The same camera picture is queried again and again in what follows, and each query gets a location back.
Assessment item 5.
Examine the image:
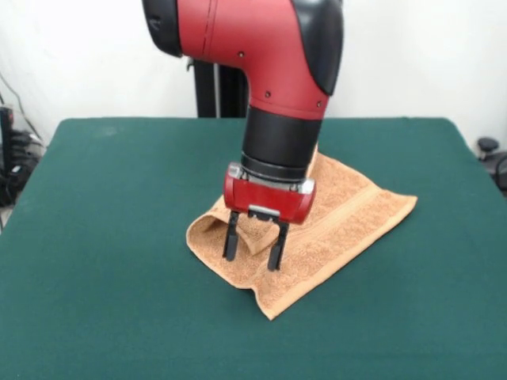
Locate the tan terry towel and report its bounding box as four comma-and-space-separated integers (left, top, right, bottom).
184, 144, 419, 321

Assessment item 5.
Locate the dark green table cloth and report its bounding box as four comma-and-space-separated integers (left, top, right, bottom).
0, 116, 507, 380

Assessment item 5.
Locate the black electronics box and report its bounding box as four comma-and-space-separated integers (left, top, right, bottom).
0, 104, 17, 171

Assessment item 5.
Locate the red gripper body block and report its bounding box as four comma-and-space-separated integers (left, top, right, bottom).
223, 161, 317, 226

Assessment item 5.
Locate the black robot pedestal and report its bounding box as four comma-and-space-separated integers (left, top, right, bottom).
185, 55, 251, 119

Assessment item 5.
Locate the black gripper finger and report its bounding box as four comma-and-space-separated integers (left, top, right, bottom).
267, 220, 291, 273
222, 210, 241, 263

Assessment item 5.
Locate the black office chair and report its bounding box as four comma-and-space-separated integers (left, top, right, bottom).
476, 136, 507, 197

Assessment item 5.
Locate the grey cable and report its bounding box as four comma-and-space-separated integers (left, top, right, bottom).
0, 73, 45, 144

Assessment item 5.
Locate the black cable bundle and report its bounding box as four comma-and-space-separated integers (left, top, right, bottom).
10, 129, 45, 162

